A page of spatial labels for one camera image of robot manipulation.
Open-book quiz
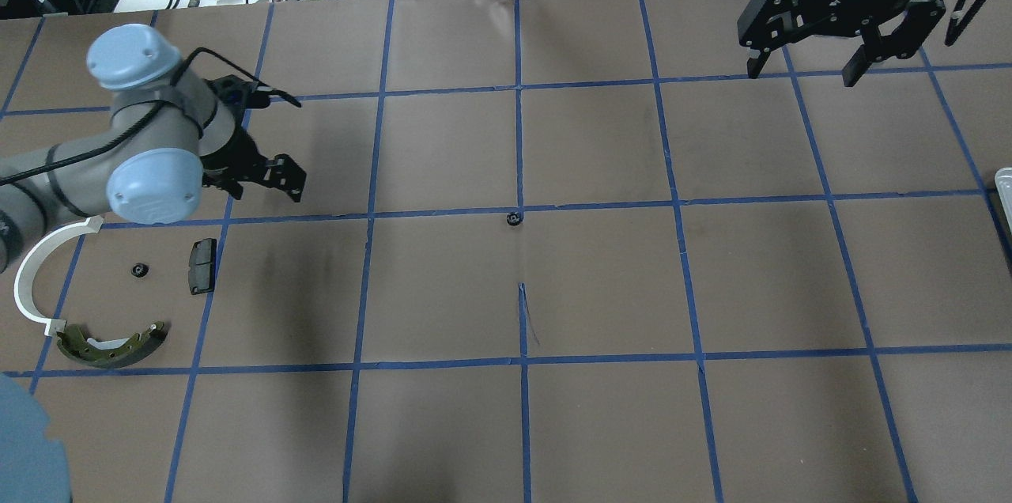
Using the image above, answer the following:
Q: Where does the ribbed metal tray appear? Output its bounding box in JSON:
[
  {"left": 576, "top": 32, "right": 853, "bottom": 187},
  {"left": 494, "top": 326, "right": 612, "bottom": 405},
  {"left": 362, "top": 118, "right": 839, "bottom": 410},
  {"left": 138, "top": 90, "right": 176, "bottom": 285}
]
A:
[{"left": 994, "top": 165, "right": 1012, "bottom": 223}]

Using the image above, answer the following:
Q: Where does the olive green brake shoe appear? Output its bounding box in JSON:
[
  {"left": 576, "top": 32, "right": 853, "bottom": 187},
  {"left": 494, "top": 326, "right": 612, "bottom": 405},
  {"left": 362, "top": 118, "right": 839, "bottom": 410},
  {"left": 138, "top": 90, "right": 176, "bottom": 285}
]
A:
[{"left": 55, "top": 321, "right": 169, "bottom": 370}]

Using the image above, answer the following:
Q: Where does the white curved plastic bracket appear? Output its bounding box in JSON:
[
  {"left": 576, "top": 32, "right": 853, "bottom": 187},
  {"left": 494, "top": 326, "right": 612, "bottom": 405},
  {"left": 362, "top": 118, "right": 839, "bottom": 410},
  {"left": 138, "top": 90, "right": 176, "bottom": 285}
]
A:
[{"left": 14, "top": 217, "right": 105, "bottom": 336}]

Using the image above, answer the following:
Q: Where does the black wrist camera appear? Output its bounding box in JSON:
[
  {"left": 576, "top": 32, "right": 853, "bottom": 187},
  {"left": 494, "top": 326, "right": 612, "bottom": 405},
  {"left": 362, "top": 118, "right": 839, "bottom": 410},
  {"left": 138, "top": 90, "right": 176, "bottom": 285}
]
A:
[{"left": 206, "top": 75, "right": 271, "bottom": 110}]

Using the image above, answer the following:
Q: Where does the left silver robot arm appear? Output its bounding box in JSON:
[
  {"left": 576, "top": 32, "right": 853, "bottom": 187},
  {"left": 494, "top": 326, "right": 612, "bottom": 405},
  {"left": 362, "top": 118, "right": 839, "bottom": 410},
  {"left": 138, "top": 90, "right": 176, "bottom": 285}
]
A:
[{"left": 1, "top": 24, "right": 307, "bottom": 269}]

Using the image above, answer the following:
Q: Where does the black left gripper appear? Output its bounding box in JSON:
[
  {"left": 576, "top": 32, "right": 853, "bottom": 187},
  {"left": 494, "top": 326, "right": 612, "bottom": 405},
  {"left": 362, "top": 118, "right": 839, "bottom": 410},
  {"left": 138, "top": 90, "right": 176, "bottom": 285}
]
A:
[{"left": 202, "top": 124, "right": 307, "bottom": 203}]

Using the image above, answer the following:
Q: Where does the dark grey brake pad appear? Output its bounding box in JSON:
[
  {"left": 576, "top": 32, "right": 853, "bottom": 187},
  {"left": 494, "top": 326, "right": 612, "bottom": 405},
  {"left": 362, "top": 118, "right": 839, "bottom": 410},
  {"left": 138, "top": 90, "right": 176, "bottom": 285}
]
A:
[{"left": 187, "top": 237, "right": 217, "bottom": 295}]

